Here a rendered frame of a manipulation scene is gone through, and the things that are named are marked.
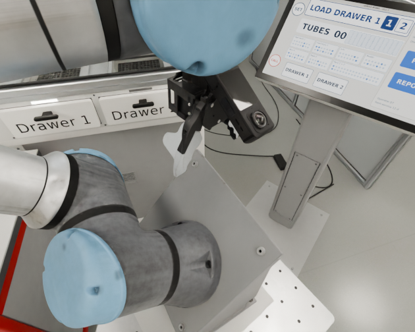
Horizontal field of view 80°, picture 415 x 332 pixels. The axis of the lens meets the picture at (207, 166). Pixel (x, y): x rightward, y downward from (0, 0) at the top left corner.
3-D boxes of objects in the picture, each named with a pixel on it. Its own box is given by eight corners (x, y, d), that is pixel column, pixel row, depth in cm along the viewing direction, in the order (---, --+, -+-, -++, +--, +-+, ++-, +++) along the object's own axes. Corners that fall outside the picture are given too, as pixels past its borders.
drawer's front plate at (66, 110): (101, 126, 92) (90, 101, 84) (15, 138, 88) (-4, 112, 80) (101, 123, 93) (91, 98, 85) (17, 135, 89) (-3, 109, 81)
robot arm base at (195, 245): (237, 263, 41) (198, 271, 33) (189, 324, 44) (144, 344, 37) (188, 204, 50) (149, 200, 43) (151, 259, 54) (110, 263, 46)
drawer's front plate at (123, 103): (184, 114, 97) (182, 89, 89) (107, 125, 93) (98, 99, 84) (184, 112, 98) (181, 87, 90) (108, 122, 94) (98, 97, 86)
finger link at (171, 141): (159, 161, 44) (182, 114, 41) (181, 180, 41) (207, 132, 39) (146, 160, 41) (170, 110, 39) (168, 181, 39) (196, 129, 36)
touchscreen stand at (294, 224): (294, 281, 133) (409, 140, 58) (226, 233, 152) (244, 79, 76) (328, 217, 160) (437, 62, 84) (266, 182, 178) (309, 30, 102)
